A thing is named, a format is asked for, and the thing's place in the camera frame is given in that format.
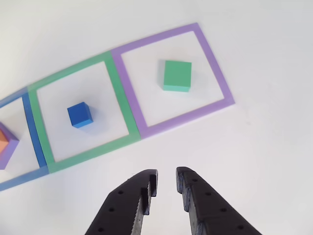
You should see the small blue cube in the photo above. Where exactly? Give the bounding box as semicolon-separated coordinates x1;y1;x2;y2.
67;102;94;129

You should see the purple square block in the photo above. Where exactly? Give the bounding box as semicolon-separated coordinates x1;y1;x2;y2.
0;121;20;170

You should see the orange square block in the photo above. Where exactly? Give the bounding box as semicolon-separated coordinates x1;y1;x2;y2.
0;129;10;155

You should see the green cube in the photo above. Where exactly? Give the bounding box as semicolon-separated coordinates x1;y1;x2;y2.
163;60;193;93

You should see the blue square frame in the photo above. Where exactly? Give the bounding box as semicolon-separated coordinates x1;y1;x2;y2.
0;87;49;192

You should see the green square frame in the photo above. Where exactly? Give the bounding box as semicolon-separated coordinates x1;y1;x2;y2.
27;51;142;174

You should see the purple square frame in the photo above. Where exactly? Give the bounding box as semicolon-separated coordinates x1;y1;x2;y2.
111;22;236;140

